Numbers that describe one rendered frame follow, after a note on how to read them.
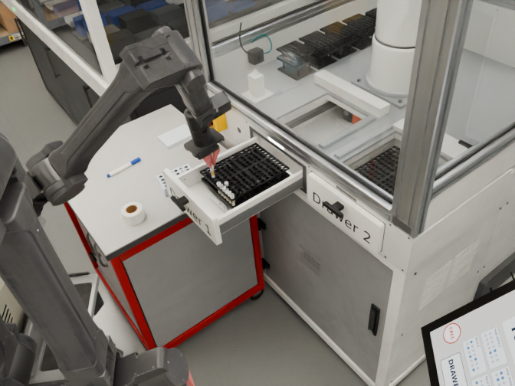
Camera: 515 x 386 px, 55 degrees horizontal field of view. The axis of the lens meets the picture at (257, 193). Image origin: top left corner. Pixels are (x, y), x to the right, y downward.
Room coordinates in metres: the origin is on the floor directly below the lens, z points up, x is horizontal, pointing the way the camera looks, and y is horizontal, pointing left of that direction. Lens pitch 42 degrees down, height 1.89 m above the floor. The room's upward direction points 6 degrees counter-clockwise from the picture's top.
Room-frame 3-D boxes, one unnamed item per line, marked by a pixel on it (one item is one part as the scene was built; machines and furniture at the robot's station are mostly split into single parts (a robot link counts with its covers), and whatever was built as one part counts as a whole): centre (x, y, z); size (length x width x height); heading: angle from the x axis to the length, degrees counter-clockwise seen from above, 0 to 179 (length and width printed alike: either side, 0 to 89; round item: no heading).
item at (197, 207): (1.09, 0.20, 0.87); 0.29 x 0.02 x 0.11; 33
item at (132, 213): (1.18, 0.41, 0.78); 0.07 x 0.07 x 0.04
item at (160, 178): (1.32, 0.27, 0.78); 0.12 x 0.08 x 0.04; 114
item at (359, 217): (1.00, -0.24, 0.87); 0.29 x 0.02 x 0.11; 33
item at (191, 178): (1.20, 0.03, 0.86); 0.40 x 0.26 x 0.06; 123
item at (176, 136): (1.60, 0.29, 0.77); 0.13 x 0.09 x 0.02; 123
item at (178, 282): (1.44, 0.41, 0.38); 0.62 x 0.58 x 0.76; 33
